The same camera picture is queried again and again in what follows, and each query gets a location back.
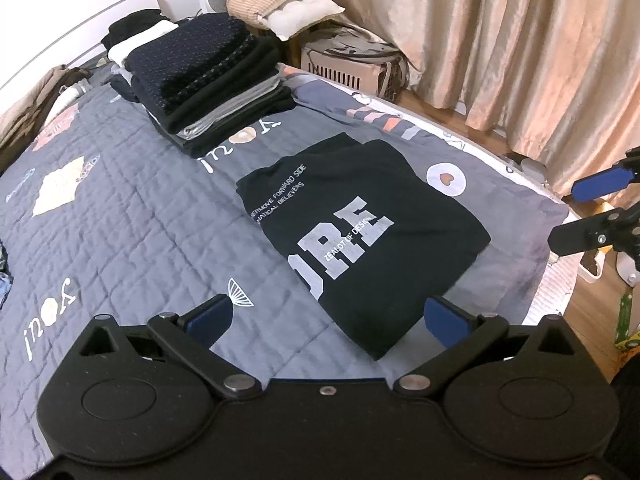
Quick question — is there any white headboard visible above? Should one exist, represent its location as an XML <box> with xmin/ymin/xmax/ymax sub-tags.
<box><xmin>0</xmin><ymin>0</ymin><xmax>163</xmax><ymax>93</ymax></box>

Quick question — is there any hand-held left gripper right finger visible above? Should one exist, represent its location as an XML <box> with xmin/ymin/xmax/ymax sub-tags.
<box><xmin>395</xmin><ymin>296</ymin><xmax>576</xmax><ymax>400</ymax></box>

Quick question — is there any brown folded blanket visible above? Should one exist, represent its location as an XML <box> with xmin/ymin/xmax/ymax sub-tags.
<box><xmin>0</xmin><ymin>64</ymin><xmax>93</xmax><ymax>161</ymax></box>

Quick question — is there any green yellow box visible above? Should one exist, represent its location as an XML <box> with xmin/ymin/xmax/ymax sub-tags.
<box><xmin>611</xmin><ymin>292</ymin><xmax>640</xmax><ymax>352</ymax></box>

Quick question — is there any stack of folded clothes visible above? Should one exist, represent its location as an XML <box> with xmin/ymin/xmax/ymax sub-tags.
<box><xmin>122</xmin><ymin>12</ymin><xmax>297</xmax><ymax>158</ymax></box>

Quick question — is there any beige slatted crate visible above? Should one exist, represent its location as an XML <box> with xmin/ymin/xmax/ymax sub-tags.
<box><xmin>300</xmin><ymin>35</ymin><xmax>412</xmax><ymax>102</ymax></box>

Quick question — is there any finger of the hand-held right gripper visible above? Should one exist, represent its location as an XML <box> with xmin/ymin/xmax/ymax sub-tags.
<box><xmin>547</xmin><ymin>207</ymin><xmax>640</xmax><ymax>261</ymax></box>
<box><xmin>570</xmin><ymin>146</ymin><xmax>640</xmax><ymax>204</ymax></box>

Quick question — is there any black printed T-shirt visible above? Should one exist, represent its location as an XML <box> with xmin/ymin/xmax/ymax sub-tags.
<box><xmin>235</xmin><ymin>132</ymin><xmax>492</xmax><ymax>361</ymax></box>

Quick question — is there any white plastic tray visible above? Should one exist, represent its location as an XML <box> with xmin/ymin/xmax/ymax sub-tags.
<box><xmin>577</xmin><ymin>247</ymin><xmax>610</xmax><ymax>281</ymax></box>

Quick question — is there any black crumpled cloth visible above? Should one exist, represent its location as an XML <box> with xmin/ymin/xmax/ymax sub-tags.
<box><xmin>101</xmin><ymin>9</ymin><xmax>168</xmax><ymax>48</ymax></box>

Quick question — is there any beige curtain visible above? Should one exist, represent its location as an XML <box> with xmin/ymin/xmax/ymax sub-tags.
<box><xmin>307</xmin><ymin>0</ymin><xmax>640</xmax><ymax>196</ymax></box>

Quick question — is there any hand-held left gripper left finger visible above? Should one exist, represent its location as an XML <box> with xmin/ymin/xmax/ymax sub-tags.
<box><xmin>80</xmin><ymin>294</ymin><xmax>261</xmax><ymax>400</ymax></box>

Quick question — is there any white fluffy cushion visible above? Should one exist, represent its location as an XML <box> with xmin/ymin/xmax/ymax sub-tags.
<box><xmin>267</xmin><ymin>0</ymin><xmax>346</xmax><ymax>41</ymax></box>

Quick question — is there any grey printed quilt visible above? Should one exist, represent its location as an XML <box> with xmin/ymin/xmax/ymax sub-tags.
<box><xmin>0</xmin><ymin>57</ymin><xmax>573</xmax><ymax>461</ymax></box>

